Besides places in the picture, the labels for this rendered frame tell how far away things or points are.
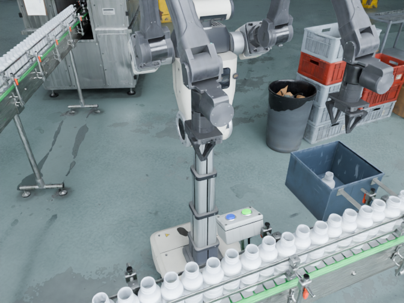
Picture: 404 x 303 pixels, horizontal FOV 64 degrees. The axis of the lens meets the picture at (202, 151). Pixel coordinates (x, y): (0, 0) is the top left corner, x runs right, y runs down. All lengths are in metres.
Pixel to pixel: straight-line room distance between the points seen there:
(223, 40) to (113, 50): 3.16
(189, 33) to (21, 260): 2.22
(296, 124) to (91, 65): 2.68
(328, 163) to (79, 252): 1.78
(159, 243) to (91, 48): 2.93
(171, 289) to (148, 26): 0.74
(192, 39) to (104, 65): 3.77
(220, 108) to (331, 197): 1.01
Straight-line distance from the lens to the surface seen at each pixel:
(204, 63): 0.71
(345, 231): 1.15
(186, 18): 0.74
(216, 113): 0.68
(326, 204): 1.60
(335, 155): 1.94
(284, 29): 1.25
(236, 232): 1.08
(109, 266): 2.42
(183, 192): 2.84
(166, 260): 2.05
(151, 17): 1.02
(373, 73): 0.95
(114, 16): 4.26
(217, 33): 1.29
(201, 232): 1.77
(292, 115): 3.14
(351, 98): 1.01
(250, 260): 0.96
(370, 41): 0.97
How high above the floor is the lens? 1.90
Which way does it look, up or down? 35 degrees down
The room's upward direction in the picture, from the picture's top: straight up
